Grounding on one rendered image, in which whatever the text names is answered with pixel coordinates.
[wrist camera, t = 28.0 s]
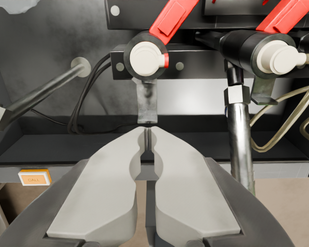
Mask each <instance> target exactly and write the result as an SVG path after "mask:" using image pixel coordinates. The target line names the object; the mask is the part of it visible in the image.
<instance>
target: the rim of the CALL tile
mask: <svg viewBox="0 0 309 247"><path fill-rule="evenodd" d="M18 175H19V177H20V180H21V182H22V184H23V186H31V185H50V181H49V178H48V175H47V172H19V173H18ZM21 175H44V177H45V180H46V184H24V182H23V180H22V177H21Z"/></svg>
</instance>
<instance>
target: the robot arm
mask: <svg viewBox="0 0 309 247"><path fill-rule="evenodd" d="M148 138H149V150H151V151H152V152H153V153H154V172H155V173H156V174H157V176H158V177H159V180H158V181H157V182H156V184H155V218H156V231H157V234H158V236H159V237H160V238H161V239H163V240H165V241H166V242H168V243H170V244H171V245H173V246H175V247H296V246H295V245H294V243H293V242H292V240H291V239H290V237H289V236H288V234H287V233H286V231H285V230H284V229H283V227H282V226H281V225H280V223H279V222H278V221H277V219H276V218H275V217H274V216H273V215H272V213H271V212H270V211H269V210H268V209H267V208H266V207H265V206H264V205H263V204H262V203H261V202H260V201H259V200H258V199H257V198H256V197H255V196H254V195H253V194H252V193H251V192H250V191H249V190H247V189H246V188H245V187H244V186H243V185H242V184H241V183H239V182H238V181H237V180H236V179H235V178H234V177H233V176H232V175H230V174H229V173H228V172H227V171H226V170H225V169H224V168H222V167H221V166H220V165H219V164H218V163H217V162H216V161H215V160H213V159H212V158H211V157H207V158H205V157H204V156H203V155H202V154H201V153H200V152H198V151H197V150H196V149H195V148H193V147H192V146H191V145H189V144H188V143H186V142H185V141H183V140H181V139H179V138H178V137H176V136H174V135H172V134H170V133H168V132H166V131H165V130H163V129H161V128H159V127H157V126H153V127H150V128H146V127H142V126H140V127H137V128H135V129H134V130H132V131H130V132H128V133H126V134H124V135H122V136H121V137H119V138H117V139H115V140H113V141H111V142H110V143H108V144H107V145H105V146H104V147H102V148H101V149H100V150H98V151H97V152H96V153H95V154H94V155H92V156H91V157H90V158H89V159H81V160H80V161H79V162H78V163H77V164H75V165H74V166H73V167H72V168H71V169H70V170H68V171H67V172H66V173H65V174H64V175H62V176H61V177H60V178H59V179H58V180H57V181H56V182H55V183H54V184H52V185H51V186H50V187H49V188H48V189H46V190H45V191H44V192H43V193H42V194H41V195H39V196H38V197H37V198H36V199H35V200H34V201H33V202H31V203H30V204H29V205H28V206H27V207H26V208H25V209H24V210H23V211H22V212H21V213H20V214H19V215H18V216H17V217H16V218H15V220H14V221H13V222H12V223H11V224H10V225H9V227H8V228H7V229H6V230H5V231H4V232H3V233H2V235H1V236H0V247H118V246H120V245H121V244H123V243H125V242H126V241H128V240H129V239H131V238H132V237H133V236H134V234H135V231H136V222H137V214H138V210H137V195H136V184H135V182H134V180H135V179H136V177H137V176H138V175H139V174H140V173H141V163H140V156H141V155H142V154H143V153H144V151H145V150H147V147H148Z"/></svg>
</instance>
